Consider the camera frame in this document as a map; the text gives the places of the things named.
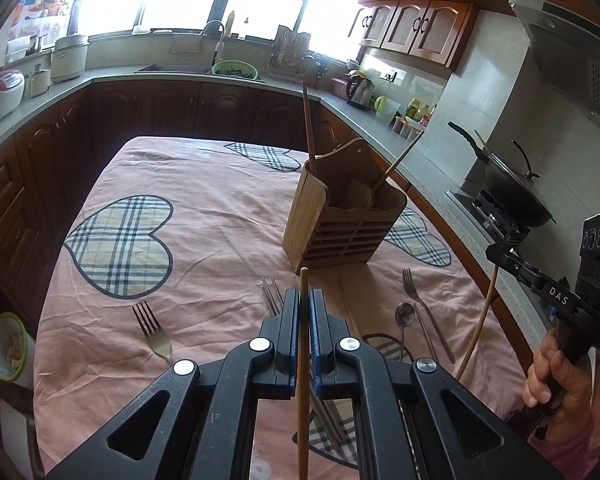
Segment metal fork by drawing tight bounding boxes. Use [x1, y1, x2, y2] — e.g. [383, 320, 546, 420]
[401, 267, 456, 364]
[132, 301, 176, 364]

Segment wooden upper cabinets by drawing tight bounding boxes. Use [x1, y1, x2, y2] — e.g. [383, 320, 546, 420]
[357, 0, 587, 69]

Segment green cup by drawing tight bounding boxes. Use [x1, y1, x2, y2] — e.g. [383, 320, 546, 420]
[373, 95, 401, 120]

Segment kitchen sink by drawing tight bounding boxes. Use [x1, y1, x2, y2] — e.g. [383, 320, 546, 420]
[134, 62, 216, 76]

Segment person's right forearm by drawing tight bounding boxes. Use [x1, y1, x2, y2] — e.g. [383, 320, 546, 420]
[527, 312, 600, 480]

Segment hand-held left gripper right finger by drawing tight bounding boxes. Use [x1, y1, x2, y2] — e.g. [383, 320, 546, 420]
[307, 287, 566, 480]

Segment steel electric kettle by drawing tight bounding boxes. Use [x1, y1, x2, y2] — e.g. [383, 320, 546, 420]
[344, 72, 376, 110]

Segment dark wooden chopstick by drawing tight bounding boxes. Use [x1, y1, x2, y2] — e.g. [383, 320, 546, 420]
[301, 81, 319, 163]

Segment black gas stove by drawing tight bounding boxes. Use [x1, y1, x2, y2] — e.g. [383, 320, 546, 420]
[447, 187, 532, 257]

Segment metal dish rack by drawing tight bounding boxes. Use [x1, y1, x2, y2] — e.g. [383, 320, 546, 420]
[268, 24, 314, 79]

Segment green-rimmed bowl of food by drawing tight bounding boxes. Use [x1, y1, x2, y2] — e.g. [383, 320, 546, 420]
[0, 312, 30, 380]

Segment pink heart-print tablecloth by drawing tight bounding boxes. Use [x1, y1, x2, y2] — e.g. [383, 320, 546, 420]
[32, 135, 529, 480]

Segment beige dish cloth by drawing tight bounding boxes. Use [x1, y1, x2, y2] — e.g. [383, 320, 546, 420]
[168, 39, 202, 56]

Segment white and red rice cooker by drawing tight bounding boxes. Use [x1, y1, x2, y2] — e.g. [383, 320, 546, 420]
[0, 67, 26, 129]

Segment seasoning jar set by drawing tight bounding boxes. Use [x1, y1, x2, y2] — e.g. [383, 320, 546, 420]
[393, 115, 425, 141]

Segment metal spoon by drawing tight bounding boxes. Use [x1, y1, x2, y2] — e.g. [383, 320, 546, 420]
[394, 302, 416, 362]

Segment brown wooden chopstick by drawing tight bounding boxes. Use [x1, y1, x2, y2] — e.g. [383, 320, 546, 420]
[295, 267, 311, 480]

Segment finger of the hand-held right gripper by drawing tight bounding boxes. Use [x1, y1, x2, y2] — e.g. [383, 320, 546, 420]
[485, 240, 577, 307]

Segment steel range hood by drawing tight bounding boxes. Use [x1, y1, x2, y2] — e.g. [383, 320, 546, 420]
[509, 0, 600, 129]

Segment light wooden chopstick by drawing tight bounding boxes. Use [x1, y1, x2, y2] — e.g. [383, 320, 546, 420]
[452, 259, 501, 383]
[371, 129, 426, 193]

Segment black wok lid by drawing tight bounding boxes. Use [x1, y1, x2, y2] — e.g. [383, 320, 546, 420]
[484, 139, 541, 182]

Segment green basin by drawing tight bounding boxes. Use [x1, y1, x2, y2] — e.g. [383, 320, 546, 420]
[212, 59, 260, 81]

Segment grey kitchen countertop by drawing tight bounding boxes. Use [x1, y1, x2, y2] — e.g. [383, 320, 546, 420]
[0, 61, 557, 342]

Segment fruit wall poster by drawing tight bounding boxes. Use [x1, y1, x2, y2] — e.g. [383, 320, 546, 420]
[7, 0, 88, 42]

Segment wooden utensil holder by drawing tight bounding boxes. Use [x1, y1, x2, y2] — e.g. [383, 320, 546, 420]
[282, 139, 409, 275]

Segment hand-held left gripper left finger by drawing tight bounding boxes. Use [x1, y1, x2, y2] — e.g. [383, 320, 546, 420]
[45, 287, 301, 480]

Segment curved metal faucet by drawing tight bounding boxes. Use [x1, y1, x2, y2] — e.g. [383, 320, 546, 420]
[200, 19, 227, 69]

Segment small white lidded pot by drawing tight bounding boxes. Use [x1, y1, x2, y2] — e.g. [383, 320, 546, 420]
[26, 63, 52, 99]

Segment person's right hand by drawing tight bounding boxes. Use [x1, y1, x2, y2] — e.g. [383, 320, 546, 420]
[522, 332, 598, 418]

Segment large white electric pot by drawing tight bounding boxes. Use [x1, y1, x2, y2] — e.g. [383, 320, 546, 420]
[49, 33, 91, 84]

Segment black wok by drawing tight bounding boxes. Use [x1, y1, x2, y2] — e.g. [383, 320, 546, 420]
[448, 121, 557, 229]

